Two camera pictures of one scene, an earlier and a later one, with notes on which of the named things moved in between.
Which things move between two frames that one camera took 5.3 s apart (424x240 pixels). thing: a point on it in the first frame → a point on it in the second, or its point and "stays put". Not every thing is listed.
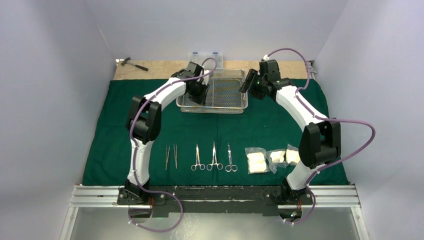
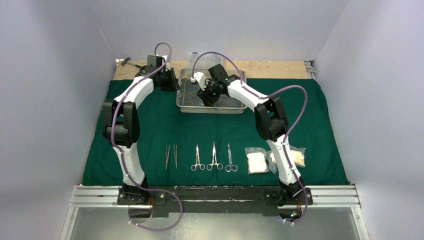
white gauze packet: x=256 y=158 stays put
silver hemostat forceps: x=219 y=165 stays put
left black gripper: x=201 y=99 → x=173 y=86
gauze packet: x=275 y=159 stays put
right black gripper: x=248 y=84 → x=205 y=96
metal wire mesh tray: x=224 y=94 stays put
